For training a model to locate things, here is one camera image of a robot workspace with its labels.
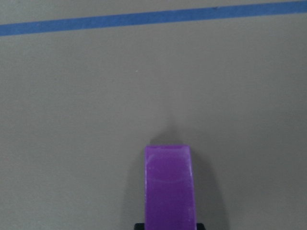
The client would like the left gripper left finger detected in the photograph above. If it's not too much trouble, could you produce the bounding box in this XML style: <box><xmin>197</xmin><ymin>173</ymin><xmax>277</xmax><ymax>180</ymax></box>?
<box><xmin>134</xmin><ymin>223</ymin><xmax>145</xmax><ymax>230</ymax></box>

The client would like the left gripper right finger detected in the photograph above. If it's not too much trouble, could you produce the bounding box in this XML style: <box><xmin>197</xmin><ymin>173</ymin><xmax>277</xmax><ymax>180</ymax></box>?
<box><xmin>196</xmin><ymin>223</ymin><xmax>205</xmax><ymax>230</ymax></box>

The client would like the purple trapezoid block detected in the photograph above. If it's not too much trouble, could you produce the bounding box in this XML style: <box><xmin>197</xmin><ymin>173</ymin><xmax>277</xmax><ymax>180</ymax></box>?
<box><xmin>144</xmin><ymin>145</ymin><xmax>197</xmax><ymax>230</ymax></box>

